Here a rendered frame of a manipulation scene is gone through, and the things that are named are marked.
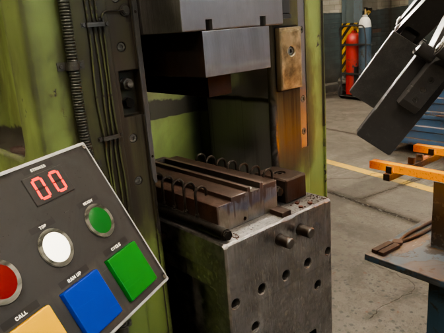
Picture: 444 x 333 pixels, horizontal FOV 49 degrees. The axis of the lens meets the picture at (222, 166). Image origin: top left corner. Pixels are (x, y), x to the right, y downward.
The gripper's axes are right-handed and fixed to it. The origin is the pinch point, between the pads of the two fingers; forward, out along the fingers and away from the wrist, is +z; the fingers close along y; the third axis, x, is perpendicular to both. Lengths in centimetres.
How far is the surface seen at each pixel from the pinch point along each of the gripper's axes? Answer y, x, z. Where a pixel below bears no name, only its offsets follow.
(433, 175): 87, -43, 21
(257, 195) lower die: 64, -5, 43
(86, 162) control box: 27, 27, 37
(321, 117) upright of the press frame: 109, -13, 29
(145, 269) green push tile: 21, 9, 45
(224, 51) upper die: 61, 19, 17
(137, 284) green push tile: 17.3, 9.0, 45.5
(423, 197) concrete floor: 316, -144, 89
